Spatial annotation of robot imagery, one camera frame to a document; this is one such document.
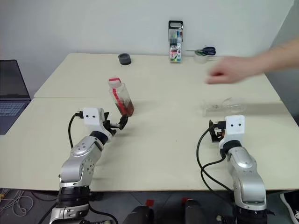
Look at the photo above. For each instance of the clear tape roll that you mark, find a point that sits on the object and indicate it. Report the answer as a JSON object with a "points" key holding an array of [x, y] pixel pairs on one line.
{"points": [[200, 58]]}

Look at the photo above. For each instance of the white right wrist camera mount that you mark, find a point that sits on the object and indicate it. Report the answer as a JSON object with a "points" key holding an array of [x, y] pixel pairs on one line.
{"points": [[234, 127]]}

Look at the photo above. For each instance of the person's bare hand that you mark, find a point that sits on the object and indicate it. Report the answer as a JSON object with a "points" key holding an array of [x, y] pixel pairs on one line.
{"points": [[231, 71]]}

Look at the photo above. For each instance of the dark rounded shape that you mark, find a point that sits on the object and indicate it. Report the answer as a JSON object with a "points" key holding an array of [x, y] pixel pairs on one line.
{"points": [[137, 215], [195, 212]]}

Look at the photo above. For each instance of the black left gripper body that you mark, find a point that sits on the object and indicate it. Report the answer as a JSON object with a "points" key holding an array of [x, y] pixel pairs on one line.
{"points": [[109, 127]]}

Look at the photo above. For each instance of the marker pen set box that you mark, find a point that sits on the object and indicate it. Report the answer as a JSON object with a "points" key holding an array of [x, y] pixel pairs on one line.
{"points": [[175, 44]]}

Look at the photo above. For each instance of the person's bare forearm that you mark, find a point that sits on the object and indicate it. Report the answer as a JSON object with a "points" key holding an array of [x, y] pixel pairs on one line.
{"points": [[278, 58]]}

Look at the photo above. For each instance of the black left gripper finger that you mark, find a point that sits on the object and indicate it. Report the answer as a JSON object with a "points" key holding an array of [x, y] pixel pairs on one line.
{"points": [[122, 126], [124, 119]]}

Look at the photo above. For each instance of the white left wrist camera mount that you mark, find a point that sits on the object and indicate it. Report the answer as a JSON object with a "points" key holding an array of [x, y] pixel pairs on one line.
{"points": [[92, 119]]}

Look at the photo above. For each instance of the dark grey laptop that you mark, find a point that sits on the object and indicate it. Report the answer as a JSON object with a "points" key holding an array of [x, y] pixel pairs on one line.
{"points": [[11, 93]]}

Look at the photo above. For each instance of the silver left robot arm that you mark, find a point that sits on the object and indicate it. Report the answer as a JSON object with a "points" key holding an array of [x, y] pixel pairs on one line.
{"points": [[79, 168]]}

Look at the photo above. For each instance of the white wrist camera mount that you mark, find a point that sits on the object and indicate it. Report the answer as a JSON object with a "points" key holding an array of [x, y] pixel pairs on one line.
{"points": [[92, 119], [234, 127]]}

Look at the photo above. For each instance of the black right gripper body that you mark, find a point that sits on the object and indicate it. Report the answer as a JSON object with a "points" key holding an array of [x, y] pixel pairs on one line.
{"points": [[220, 131]]}

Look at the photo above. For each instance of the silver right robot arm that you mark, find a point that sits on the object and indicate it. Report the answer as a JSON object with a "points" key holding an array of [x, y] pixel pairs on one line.
{"points": [[245, 172]]}

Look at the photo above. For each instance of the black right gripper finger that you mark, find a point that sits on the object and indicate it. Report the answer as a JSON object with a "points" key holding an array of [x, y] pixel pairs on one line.
{"points": [[214, 137], [212, 126]]}

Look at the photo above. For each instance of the clear jar with red contents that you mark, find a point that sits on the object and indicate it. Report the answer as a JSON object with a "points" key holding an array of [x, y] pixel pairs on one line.
{"points": [[122, 100]]}

